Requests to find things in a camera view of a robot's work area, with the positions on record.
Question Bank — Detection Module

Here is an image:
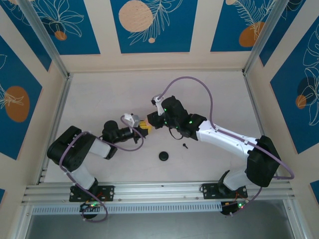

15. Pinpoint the aluminium slotted rail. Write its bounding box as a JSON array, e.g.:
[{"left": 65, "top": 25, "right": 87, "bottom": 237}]
[{"left": 32, "top": 202, "right": 222, "bottom": 215}]

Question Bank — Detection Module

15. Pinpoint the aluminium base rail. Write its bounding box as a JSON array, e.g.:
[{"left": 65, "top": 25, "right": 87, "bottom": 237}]
[{"left": 23, "top": 183, "right": 296, "bottom": 204}]

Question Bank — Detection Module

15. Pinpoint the controller board with green LED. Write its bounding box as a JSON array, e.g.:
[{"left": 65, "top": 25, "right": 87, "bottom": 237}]
[
  {"left": 220, "top": 201, "right": 248, "bottom": 218},
  {"left": 79, "top": 202, "right": 100, "bottom": 220}
]

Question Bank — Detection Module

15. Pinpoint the grey metal panel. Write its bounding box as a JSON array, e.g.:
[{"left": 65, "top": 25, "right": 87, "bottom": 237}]
[{"left": 24, "top": 213, "right": 296, "bottom": 239}]

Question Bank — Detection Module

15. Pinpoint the aluminium table side rail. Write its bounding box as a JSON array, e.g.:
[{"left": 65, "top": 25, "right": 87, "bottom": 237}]
[
  {"left": 13, "top": 73, "right": 73, "bottom": 239},
  {"left": 243, "top": 71, "right": 309, "bottom": 239}
]

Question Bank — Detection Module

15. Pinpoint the aluminium frame post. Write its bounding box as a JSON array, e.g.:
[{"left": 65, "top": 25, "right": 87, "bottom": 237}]
[
  {"left": 18, "top": 0, "right": 70, "bottom": 78},
  {"left": 242, "top": 0, "right": 286, "bottom": 75}
]

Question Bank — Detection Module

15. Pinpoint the thin black wire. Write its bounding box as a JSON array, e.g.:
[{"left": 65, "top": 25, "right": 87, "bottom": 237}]
[{"left": 168, "top": 126, "right": 185, "bottom": 141}]

